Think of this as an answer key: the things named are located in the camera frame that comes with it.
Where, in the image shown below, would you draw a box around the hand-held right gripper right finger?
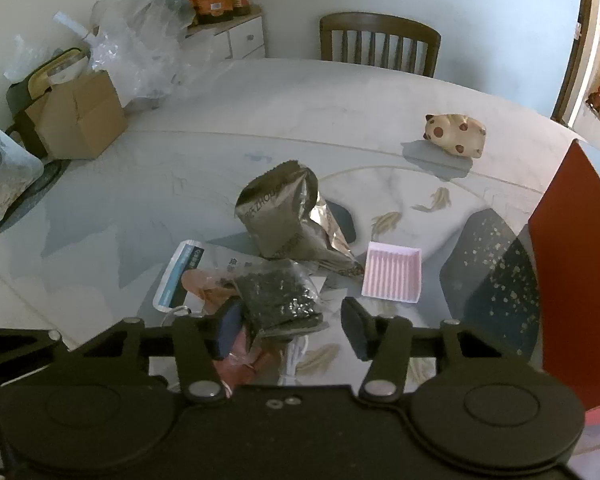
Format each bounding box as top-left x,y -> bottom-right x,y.
341,297 -> 523,403

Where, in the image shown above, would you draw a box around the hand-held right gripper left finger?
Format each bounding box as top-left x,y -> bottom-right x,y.
82,300 -> 243,403

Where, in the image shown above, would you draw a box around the dark granule packet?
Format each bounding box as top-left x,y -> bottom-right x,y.
230,259 -> 328,343

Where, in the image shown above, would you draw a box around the blue white sausage packet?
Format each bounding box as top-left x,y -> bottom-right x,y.
152,239 -> 286,391

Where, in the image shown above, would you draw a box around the silver foil bag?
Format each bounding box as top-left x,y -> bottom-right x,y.
235,160 -> 366,278

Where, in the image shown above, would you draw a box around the orange white cardboard box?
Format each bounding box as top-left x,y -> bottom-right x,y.
527,139 -> 600,428

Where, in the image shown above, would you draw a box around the white desktop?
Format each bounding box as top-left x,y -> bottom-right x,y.
0,57 -> 600,480

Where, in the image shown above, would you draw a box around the pink ribbed tray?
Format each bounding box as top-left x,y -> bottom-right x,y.
361,241 -> 423,305

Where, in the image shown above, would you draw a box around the brown cardboard box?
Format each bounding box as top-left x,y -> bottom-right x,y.
12,70 -> 128,161

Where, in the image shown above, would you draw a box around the white plastic bag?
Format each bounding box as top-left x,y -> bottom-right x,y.
0,117 -> 45,223

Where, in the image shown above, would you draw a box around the small white cabinet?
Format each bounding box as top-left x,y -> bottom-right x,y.
182,7 -> 267,63

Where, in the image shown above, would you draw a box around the clear plastic bags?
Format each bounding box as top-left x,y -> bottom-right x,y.
55,0 -> 201,111

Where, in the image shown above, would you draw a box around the brown wooden chair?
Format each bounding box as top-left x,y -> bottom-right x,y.
319,12 -> 442,78

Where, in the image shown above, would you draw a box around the yellow plastic tray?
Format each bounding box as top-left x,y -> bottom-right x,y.
27,49 -> 81,97

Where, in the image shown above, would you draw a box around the brown door frame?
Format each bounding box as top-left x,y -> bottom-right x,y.
550,0 -> 600,128

